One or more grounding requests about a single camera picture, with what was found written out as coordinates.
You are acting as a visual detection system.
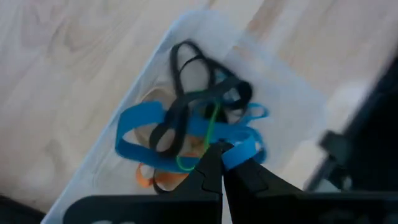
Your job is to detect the large wide blue rubber band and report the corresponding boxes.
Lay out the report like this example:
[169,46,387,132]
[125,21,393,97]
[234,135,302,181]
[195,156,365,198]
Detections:
[114,100,270,174]

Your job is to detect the clear plastic bin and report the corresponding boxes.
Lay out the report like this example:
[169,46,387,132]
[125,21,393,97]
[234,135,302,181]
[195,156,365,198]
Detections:
[40,9,343,224]

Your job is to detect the wide black rubber band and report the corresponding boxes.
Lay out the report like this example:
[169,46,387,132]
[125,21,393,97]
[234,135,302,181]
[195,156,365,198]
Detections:
[148,76,254,159]

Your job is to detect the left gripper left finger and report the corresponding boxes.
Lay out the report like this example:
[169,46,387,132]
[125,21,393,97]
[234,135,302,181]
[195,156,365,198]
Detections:
[174,142,224,196]

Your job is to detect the thin bright green rubber band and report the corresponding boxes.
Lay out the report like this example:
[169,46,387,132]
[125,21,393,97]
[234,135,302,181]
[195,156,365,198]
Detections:
[175,90,222,172]

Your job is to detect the black aluminium table frame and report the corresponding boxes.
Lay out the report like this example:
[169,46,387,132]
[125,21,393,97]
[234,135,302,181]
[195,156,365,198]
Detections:
[303,52,398,194]

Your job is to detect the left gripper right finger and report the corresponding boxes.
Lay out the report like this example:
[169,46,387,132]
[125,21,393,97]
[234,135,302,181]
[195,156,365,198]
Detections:
[224,159,308,196]

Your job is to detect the orange rubber band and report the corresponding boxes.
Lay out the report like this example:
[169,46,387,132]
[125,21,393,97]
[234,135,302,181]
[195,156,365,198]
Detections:
[135,161,190,189]

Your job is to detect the thin black rubber band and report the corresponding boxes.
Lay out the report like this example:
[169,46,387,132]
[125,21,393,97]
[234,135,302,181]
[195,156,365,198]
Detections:
[169,39,237,100]

